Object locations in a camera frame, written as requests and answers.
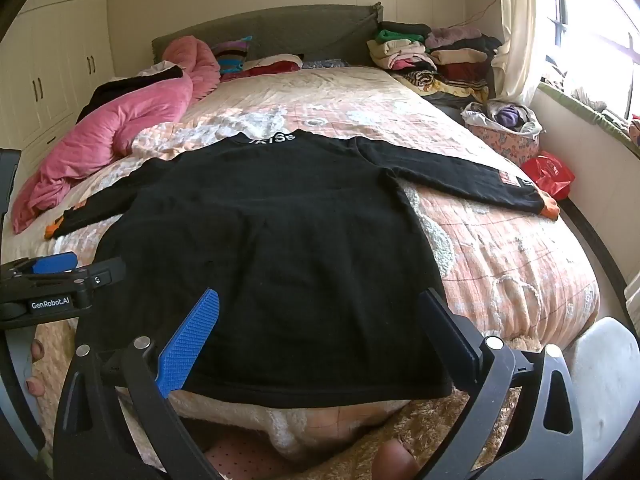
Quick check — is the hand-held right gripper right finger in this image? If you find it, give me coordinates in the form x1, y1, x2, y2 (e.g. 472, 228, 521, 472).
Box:
419, 287, 585, 480

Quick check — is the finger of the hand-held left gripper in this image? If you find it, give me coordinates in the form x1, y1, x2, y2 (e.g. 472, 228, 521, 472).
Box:
10, 251, 79, 277
65, 257, 127, 292

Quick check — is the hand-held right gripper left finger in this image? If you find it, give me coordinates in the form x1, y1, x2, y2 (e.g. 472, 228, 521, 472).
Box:
52, 287, 222, 480

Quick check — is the black sweater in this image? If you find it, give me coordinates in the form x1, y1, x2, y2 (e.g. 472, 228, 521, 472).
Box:
45, 130, 558, 408

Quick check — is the pile of folded clothes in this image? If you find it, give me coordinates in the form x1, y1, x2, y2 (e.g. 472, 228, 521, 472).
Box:
367, 21, 503, 106

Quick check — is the person's left hand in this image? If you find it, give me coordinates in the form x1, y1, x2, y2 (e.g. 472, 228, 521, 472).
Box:
25, 337, 51, 398

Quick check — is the bed with peach quilt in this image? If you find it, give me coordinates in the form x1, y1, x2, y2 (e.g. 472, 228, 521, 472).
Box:
10, 65, 601, 461

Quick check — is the beige fluffy blanket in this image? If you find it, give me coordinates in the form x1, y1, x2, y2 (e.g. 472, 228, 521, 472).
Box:
30, 320, 523, 480

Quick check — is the pink duvet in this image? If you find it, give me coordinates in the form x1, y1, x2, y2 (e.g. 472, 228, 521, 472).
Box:
11, 36, 221, 235

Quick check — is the person's leg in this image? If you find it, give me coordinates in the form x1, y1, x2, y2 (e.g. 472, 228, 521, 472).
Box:
375, 440, 421, 480

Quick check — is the black garment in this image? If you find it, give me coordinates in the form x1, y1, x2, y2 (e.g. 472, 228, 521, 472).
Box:
75, 65, 183, 123

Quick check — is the red plastic bag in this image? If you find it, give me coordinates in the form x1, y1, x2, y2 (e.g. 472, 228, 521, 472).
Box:
520, 152, 576, 201

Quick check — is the cream wardrobe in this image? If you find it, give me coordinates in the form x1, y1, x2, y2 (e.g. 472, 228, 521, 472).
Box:
0, 0, 116, 171

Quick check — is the floral laundry basket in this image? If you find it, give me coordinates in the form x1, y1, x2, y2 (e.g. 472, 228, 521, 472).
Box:
460, 100, 543, 166

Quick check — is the striped pillow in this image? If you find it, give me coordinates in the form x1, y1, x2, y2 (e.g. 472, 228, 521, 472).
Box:
212, 36, 253, 75

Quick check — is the green windowsill cushion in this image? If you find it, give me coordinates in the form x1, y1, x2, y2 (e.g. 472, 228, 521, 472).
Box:
537, 82, 640, 156

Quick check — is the red folded cloth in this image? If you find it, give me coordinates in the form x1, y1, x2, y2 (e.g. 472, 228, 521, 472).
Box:
242, 54, 303, 77

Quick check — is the cream curtain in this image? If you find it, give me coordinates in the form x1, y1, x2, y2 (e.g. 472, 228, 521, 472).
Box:
490, 0, 538, 106

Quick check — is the grey-green headboard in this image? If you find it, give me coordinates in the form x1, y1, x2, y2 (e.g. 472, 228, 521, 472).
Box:
151, 4, 383, 68

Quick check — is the window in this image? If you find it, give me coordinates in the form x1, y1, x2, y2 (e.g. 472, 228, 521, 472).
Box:
542, 0, 640, 121

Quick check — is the dark bed frame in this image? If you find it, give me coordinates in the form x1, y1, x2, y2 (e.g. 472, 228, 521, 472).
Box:
565, 195, 640, 321

